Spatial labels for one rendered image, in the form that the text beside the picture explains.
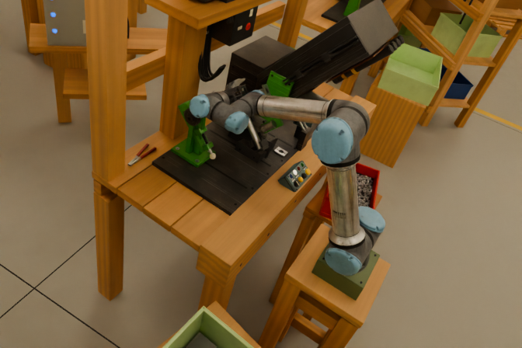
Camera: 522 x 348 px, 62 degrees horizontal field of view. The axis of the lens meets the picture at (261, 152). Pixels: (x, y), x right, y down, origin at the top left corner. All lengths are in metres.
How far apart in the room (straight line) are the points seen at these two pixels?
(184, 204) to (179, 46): 0.62
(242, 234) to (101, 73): 0.76
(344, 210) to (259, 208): 0.52
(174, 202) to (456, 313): 1.98
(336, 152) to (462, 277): 2.23
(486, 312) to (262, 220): 1.89
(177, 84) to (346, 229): 0.93
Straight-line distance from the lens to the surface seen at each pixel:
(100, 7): 1.43
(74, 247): 2.75
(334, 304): 1.67
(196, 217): 1.72
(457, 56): 4.29
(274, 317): 1.92
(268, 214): 1.77
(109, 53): 1.49
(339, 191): 1.31
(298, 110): 1.41
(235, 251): 1.62
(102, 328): 2.47
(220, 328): 1.41
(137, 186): 1.82
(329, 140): 1.21
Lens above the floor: 2.18
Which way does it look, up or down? 39 degrees down
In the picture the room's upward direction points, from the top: 15 degrees clockwise
